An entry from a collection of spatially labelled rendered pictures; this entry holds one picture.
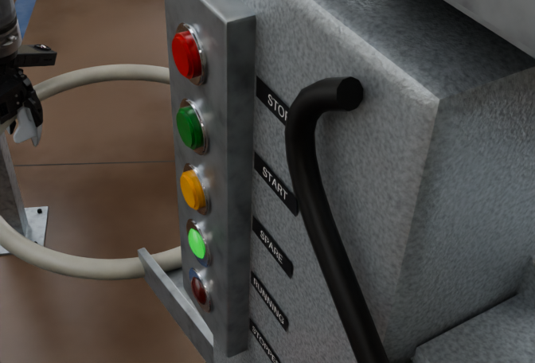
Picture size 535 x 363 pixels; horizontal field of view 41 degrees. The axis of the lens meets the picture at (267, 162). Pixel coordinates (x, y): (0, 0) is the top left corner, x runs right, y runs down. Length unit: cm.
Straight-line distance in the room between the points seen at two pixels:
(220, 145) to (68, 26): 309
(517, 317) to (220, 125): 19
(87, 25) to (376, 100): 321
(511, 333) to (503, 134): 13
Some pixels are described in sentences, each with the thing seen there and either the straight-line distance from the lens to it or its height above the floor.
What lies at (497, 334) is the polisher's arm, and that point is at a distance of 39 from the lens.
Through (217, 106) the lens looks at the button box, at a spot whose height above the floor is 145.
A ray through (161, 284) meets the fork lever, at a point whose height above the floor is 94.
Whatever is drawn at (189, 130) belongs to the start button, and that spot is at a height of 142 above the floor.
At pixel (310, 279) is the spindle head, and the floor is 138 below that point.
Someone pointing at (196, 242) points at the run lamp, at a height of 132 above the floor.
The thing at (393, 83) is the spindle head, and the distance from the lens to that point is 28.
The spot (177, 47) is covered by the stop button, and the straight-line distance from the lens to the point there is 40.
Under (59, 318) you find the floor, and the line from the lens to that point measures 217.
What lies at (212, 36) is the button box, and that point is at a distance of 37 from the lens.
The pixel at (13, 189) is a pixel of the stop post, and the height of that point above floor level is 21.
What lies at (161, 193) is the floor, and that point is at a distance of 248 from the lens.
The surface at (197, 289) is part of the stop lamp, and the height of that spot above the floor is 127.
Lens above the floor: 168
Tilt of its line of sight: 40 degrees down
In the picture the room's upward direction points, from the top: 3 degrees clockwise
